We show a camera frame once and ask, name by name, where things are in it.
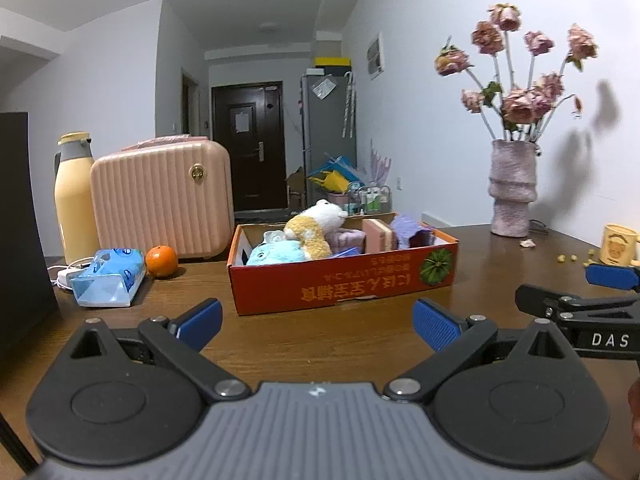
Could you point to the yellow box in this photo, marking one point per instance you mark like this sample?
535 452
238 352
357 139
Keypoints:
332 61

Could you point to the yellow thermos bottle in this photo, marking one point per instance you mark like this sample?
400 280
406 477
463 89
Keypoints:
75 205

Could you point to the open brown cardboard box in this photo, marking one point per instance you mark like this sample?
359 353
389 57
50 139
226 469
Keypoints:
296 187

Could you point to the orange cardboard box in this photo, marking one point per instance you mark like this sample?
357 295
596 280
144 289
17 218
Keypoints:
340 285

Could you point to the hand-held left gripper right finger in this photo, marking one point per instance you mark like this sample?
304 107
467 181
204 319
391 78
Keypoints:
434 325

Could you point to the clear plastic bag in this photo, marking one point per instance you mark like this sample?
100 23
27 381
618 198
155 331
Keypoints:
323 89

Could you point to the white electrical panel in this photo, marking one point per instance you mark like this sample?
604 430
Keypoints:
375 56

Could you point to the dried pink roses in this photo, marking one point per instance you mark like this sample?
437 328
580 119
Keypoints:
520 102

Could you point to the pink ribbed suitcase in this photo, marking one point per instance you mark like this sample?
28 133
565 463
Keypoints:
160 200

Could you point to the purple fluffy headband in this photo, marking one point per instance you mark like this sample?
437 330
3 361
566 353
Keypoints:
410 232

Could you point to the blue tissue pack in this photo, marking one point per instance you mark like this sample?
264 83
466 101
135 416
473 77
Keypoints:
110 277

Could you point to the white folded umbrella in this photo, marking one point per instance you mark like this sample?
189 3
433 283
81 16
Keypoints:
349 105

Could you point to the dark entrance door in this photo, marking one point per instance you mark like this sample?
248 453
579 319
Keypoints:
247 160

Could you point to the fallen pink petal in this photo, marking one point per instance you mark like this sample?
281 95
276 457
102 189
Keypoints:
527 244

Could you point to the orange fruit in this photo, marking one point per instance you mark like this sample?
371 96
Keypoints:
161 261

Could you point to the scattered small yellow bits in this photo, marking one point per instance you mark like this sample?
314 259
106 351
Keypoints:
561 258

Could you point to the yellow printed mug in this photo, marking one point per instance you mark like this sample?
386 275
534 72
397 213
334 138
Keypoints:
617 245

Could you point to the white paper notice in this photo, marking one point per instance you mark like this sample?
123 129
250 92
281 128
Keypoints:
242 121

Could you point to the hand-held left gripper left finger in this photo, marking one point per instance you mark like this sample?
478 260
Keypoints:
202 317

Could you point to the grey refrigerator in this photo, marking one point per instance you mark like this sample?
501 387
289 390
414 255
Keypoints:
325 135

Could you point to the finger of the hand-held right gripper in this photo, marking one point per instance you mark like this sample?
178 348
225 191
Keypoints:
612 276
590 310

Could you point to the purple feather decoration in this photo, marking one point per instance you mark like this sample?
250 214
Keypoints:
380 165

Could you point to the pink textured vase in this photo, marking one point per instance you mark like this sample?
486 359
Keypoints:
512 190

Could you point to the white yellow plush toy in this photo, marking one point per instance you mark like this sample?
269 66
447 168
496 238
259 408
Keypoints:
312 230

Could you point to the blue plush toy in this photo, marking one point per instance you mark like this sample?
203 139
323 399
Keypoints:
275 252

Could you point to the white board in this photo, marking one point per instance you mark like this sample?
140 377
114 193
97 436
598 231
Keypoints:
435 220

